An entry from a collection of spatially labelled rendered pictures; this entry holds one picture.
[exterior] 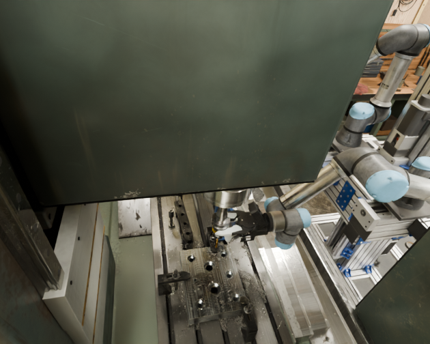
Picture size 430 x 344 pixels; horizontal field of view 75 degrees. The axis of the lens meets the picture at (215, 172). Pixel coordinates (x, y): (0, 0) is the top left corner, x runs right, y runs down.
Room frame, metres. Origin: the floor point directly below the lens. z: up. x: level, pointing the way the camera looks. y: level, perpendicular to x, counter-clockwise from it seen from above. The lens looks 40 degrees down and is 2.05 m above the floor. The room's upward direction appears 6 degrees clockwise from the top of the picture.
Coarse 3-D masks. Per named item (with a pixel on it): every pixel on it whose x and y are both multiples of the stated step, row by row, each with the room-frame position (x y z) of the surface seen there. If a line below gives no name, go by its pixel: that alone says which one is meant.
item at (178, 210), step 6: (174, 204) 1.00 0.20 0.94; (180, 204) 0.99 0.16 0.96; (180, 210) 0.94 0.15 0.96; (180, 216) 0.90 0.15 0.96; (186, 216) 0.91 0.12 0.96; (180, 222) 0.87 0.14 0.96; (186, 222) 0.87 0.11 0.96; (186, 228) 0.84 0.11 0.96; (186, 234) 0.81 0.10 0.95; (192, 234) 0.81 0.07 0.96; (186, 240) 0.77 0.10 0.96; (192, 240) 0.81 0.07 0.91
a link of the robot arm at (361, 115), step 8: (360, 104) 1.51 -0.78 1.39; (368, 104) 1.51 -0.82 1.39; (352, 112) 1.47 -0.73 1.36; (360, 112) 1.44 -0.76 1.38; (368, 112) 1.43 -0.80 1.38; (376, 112) 1.49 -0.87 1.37; (352, 120) 1.45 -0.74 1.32; (360, 120) 1.43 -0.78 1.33; (368, 120) 1.44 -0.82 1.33; (352, 128) 1.43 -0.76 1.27; (360, 128) 1.43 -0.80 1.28
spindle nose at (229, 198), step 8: (208, 192) 0.55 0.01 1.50; (216, 192) 0.54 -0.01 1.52; (224, 192) 0.54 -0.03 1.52; (232, 192) 0.54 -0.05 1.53; (240, 192) 0.55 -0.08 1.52; (248, 192) 0.57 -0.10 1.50; (208, 200) 0.55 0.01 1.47; (216, 200) 0.54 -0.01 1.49; (224, 200) 0.54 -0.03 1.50; (232, 200) 0.54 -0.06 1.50; (240, 200) 0.55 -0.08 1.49
